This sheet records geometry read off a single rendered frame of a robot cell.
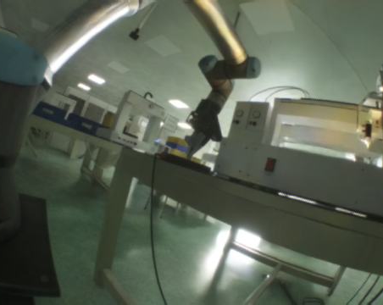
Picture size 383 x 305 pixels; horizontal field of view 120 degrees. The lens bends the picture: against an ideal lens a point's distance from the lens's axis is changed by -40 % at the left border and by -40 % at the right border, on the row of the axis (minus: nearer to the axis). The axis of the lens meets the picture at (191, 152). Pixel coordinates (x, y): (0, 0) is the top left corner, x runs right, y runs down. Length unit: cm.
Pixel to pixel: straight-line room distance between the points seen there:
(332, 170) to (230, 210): 23
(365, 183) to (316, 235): 15
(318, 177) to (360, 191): 10
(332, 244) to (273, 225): 12
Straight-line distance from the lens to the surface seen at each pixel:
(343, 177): 41
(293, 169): 41
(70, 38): 40
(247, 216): 38
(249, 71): 60
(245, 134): 102
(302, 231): 36
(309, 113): 92
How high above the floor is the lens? 75
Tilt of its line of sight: 5 degrees up
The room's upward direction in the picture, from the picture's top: 17 degrees clockwise
